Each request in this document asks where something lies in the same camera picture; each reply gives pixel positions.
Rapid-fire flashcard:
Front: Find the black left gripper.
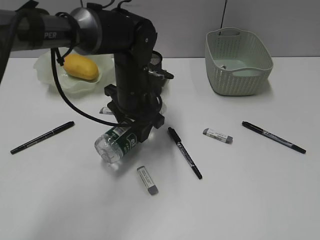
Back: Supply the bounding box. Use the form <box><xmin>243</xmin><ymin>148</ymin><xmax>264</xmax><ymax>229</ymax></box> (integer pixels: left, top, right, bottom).
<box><xmin>104</xmin><ymin>84</ymin><xmax>166</xmax><ymax>143</ymax></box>

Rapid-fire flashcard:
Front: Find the clear water bottle green label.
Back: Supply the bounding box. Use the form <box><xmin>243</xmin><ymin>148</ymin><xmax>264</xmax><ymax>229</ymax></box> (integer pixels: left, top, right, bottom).
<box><xmin>94</xmin><ymin>126</ymin><xmax>138</xmax><ymax>164</ymax></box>

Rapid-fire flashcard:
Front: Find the black marker pen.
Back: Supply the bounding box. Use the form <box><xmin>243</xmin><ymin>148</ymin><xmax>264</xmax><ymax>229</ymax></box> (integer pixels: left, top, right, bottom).
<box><xmin>10</xmin><ymin>121</ymin><xmax>75</xmax><ymax>155</ymax></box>
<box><xmin>168</xmin><ymin>127</ymin><xmax>203</xmax><ymax>180</ymax></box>
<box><xmin>242</xmin><ymin>121</ymin><xmax>306</xmax><ymax>154</ymax></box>

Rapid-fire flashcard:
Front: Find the yellow mango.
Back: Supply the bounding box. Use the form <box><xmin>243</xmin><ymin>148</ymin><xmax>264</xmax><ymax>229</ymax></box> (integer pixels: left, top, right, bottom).
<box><xmin>63</xmin><ymin>54</ymin><xmax>99</xmax><ymax>81</ymax></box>

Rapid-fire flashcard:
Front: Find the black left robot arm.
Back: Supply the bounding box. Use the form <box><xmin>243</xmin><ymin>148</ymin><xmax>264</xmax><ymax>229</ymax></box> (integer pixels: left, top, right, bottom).
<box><xmin>0</xmin><ymin>0</ymin><xmax>173</xmax><ymax>142</ymax></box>

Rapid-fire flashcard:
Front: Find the grey eraser near holder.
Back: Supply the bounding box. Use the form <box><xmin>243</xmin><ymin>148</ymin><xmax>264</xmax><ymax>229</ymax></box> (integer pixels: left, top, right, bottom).
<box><xmin>99</xmin><ymin>107</ymin><xmax>113</xmax><ymax>115</ymax></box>

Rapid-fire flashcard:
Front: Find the black mesh pen holder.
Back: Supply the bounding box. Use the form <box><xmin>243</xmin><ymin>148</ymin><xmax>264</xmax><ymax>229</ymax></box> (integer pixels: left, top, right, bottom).
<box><xmin>148</xmin><ymin>50</ymin><xmax>166</xmax><ymax>95</ymax></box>

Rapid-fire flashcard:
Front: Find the grey eraser front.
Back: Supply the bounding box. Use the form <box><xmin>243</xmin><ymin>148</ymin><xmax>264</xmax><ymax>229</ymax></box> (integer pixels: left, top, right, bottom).
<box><xmin>137</xmin><ymin>166</ymin><xmax>159</xmax><ymax>196</ymax></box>

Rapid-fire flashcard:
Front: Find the grey eraser right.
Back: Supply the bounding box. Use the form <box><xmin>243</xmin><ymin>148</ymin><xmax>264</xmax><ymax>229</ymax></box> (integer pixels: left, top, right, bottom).
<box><xmin>202</xmin><ymin>128</ymin><xmax>233</xmax><ymax>144</ymax></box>

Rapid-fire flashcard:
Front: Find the pale green wavy plate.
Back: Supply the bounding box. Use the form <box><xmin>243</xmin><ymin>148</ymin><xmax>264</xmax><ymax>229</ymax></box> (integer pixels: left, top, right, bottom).
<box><xmin>33</xmin><ymin>51</ymin><xmax>116</xmax><ymax>94</ymax></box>

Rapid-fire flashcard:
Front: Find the pale green woven basket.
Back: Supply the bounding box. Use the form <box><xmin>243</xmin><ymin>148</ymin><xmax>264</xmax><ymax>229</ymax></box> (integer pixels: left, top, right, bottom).
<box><xmin>205</xmin><ymin>27</ymin><xmax>274</xmax><ymax>96</ymax></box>

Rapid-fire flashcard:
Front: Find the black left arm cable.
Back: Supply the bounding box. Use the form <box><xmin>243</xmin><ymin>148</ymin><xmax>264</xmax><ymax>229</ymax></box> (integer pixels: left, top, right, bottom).
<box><xmin>0</xmin><ymin>0</ymin><xmax>141</xmax><ymax>127</ymax></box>

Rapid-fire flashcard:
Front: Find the black wall cable right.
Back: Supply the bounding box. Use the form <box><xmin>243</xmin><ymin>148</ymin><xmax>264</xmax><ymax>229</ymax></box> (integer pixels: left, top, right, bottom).
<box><xmin>219</xmin><ymin>0</ymin><xmax>229</xmax><ymax>30</ymax></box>

